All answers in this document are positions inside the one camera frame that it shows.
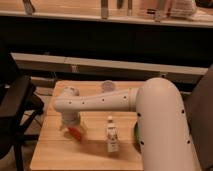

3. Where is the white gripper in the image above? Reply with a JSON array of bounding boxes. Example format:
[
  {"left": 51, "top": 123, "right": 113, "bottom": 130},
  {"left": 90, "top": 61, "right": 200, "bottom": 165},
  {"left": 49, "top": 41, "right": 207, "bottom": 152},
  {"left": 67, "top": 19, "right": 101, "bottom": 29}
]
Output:
[{"left": 60, "top": 112, "right": 81, "bottom": 130}]

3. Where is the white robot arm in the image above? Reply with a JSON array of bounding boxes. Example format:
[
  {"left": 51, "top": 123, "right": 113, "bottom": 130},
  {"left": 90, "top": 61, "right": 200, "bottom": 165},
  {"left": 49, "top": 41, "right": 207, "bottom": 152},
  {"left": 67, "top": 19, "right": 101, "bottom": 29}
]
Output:
[{"left": 54, "top": 77, "right": 197, "bottom": 171}]

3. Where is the small clear labelled bottle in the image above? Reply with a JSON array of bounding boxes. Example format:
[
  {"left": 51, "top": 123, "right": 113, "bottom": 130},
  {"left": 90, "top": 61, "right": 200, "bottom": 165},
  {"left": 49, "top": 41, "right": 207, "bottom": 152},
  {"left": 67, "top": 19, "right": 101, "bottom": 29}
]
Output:
[{"left": 106, "top": 116, "right": 119, "bottom": 153}]

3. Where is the black chair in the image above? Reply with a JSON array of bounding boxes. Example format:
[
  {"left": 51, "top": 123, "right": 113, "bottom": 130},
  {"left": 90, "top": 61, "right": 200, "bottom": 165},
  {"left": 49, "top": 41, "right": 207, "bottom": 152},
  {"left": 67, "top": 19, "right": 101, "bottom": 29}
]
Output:
[{"left": 0, "top": 48, "right": 44, "bottom": 171}]

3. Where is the translucent plastic cup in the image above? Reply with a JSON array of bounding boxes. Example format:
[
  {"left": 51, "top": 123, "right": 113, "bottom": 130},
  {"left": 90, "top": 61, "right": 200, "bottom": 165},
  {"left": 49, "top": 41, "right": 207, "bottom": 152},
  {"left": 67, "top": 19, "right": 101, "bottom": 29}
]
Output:
[{"left": 101, "top": 80, "right": 115, "bottom": 93}]

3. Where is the green bowl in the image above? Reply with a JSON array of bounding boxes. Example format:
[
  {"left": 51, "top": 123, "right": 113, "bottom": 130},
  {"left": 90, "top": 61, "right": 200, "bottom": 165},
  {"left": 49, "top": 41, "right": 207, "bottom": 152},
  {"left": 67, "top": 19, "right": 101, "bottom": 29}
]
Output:
[{"left": 134, "top": 123, "right": 139, "bottom": 143}]

